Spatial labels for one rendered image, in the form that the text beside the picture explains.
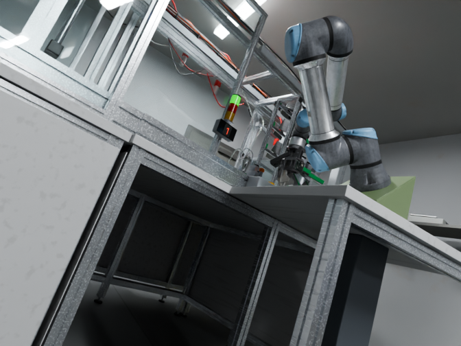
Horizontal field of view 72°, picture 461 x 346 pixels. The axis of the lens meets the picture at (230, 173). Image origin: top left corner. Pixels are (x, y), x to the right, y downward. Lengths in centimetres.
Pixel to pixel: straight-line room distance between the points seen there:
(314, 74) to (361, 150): 33
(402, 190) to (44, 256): 117
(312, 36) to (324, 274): 77
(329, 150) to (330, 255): 53
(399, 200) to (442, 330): 303
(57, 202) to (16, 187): 10
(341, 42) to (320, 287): 82
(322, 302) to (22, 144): 81
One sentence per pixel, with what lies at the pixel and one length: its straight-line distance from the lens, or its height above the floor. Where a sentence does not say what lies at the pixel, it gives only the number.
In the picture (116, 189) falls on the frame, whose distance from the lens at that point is 99.
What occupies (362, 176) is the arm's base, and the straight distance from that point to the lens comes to 128.
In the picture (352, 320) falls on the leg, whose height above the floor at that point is 55.
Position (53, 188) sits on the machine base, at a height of 63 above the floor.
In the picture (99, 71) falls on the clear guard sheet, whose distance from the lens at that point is 105.
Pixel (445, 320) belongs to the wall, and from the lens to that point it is 422.
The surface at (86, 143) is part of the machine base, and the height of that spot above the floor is 77.
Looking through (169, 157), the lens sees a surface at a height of 84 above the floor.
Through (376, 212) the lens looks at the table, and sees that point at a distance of 87.
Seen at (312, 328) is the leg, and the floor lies 53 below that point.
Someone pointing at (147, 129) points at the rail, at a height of 91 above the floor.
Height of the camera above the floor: 62
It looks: 14 degrees up
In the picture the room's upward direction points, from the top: 20 degrees clockwise
